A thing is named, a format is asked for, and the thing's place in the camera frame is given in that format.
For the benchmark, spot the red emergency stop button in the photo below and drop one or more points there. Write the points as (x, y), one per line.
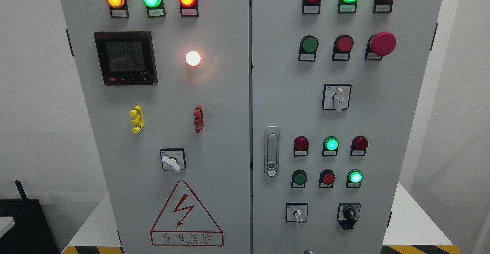
(379, 45)

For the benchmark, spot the red push button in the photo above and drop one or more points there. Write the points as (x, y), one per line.
(326, 179)
(342, 48)

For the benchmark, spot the green push button lower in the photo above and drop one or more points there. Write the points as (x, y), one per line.
(299, 179)

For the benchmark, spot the green push button upper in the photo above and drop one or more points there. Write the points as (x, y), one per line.
(308, 49)

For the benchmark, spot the silver door handle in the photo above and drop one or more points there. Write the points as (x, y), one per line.
(271, 156)

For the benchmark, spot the red push button lower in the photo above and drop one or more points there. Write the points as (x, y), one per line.
(326, 179)

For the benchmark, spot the red push button upper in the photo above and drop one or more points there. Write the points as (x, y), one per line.
(342, 48)

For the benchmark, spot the green indicator light top left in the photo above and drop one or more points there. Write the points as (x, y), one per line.
(155, 8)

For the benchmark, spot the red electric warning sticker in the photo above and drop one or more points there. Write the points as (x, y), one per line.
(184, 221)

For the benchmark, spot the orange indicator light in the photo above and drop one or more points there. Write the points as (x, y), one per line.
(118, 8)

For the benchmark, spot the white selector switch bottom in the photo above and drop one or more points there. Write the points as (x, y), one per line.
(297, 213)

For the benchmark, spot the red lit indicator light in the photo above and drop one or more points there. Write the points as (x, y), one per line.
(188, 8)

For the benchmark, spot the dark red indicator middle right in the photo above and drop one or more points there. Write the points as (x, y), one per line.
(359, 146)

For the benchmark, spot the black box at left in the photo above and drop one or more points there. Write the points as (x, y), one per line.
(30, 233)

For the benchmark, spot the left door rotary switch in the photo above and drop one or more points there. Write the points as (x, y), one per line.
(173, 159)

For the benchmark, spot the white rotary selector switch upper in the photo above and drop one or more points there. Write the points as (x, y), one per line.
(336, 97)

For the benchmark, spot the black selector switch bottom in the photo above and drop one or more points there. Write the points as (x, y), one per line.
(348, 214)

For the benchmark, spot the black digital power meter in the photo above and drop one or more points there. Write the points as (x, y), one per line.
(126, 57)

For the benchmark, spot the grey left cabinet door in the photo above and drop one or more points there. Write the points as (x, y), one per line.
(217, 158)

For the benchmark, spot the grey cabinet door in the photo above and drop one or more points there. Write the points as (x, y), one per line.
(289, 94)
(217, 158)

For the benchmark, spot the green push button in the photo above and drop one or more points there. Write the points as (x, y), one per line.
(308, 49)
(299, 179)

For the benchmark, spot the white lit indicator light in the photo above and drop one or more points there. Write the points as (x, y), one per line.
(193, 58)

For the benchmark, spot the grey right cabinet door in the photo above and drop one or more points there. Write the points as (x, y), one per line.
(289, 94)

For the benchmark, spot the dark red indicator middle left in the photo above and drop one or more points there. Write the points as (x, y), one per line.
(300, 146)

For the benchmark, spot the green lit button lower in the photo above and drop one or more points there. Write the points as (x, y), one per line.
(354, 179)

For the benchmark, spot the green lit indicator middle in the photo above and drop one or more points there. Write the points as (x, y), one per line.
(330, 146)

